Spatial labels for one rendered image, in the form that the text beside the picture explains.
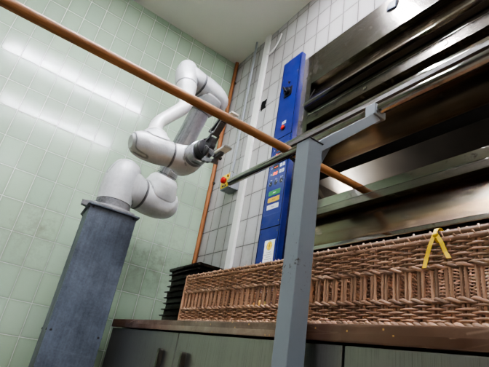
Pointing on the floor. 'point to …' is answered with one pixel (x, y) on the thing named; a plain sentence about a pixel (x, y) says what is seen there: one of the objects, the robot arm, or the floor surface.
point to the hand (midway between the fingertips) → (230, 131)
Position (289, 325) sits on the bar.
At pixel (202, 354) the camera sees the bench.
